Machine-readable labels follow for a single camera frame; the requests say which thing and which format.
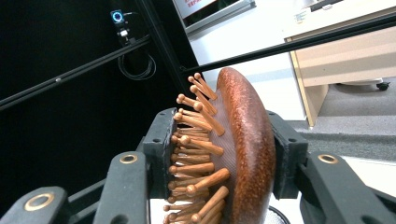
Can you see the black frame crossbar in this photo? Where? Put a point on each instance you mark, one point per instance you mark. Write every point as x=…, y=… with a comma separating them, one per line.
x=280, y=47

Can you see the light wooden desk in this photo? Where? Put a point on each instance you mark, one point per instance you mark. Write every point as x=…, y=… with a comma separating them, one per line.
x=342, y=62

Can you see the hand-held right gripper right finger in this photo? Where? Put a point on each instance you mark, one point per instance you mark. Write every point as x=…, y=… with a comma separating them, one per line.
x=291, y=155

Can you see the black curtain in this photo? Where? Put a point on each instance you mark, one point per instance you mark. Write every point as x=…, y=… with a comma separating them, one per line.
x=62, y=140

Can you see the brown wooden hairbrush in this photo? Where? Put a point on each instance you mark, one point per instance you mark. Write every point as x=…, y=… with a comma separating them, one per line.
x=249, y=140

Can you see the black chair caster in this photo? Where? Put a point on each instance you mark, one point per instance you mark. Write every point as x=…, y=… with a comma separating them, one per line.
x=383, y=86

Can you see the white cabinet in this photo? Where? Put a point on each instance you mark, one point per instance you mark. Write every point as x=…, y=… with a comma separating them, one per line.
x=249, y=40

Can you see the black frame side bar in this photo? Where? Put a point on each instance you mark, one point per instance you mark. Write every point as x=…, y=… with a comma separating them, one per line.
x=74, y=73

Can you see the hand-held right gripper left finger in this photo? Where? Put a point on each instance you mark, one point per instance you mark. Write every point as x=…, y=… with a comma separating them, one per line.
x=158, y=146

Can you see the grey framed monitor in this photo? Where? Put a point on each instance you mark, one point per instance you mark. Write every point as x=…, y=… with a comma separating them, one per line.
x=202, y=12

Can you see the black frame post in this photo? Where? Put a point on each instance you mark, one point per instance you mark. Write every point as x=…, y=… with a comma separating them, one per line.
x=162, y=40

